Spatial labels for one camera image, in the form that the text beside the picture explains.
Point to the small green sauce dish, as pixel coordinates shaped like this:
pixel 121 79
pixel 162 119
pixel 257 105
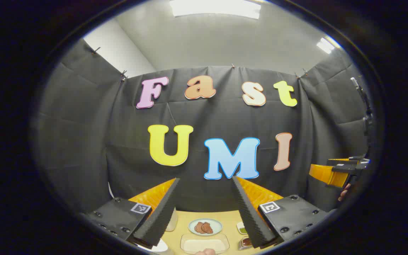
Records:
pixel 242 229

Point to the rectangular dish of rice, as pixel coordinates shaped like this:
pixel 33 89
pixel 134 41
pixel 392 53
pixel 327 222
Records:
pixel 204 244

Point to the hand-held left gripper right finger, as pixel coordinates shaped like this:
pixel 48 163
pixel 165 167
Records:
pixel 248 216

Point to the white rice cooker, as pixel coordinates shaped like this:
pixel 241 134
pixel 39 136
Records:
pixel 159 246

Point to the black backdrop cloth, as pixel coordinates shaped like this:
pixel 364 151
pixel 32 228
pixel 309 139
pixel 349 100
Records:
pixel 83 141

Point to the brown meat slice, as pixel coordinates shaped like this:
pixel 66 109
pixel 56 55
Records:
pixel 207 228
pixel 199 227

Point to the small ceiling light panel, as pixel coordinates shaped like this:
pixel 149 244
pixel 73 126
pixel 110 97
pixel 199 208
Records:
pixel 326 45

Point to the white chopstick holder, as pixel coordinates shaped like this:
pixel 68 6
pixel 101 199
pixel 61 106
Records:
pixel 172 220

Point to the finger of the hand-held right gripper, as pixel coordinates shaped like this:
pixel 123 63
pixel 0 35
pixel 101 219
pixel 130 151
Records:
pixel 328 174
pixel 342 162

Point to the large ceiling light panel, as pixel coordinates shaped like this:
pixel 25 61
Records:
pixel 214 7

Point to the pale round plate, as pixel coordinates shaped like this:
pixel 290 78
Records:
pixel 216 226

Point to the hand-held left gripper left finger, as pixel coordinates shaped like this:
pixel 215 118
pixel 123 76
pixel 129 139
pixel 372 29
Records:
pixel 161 216

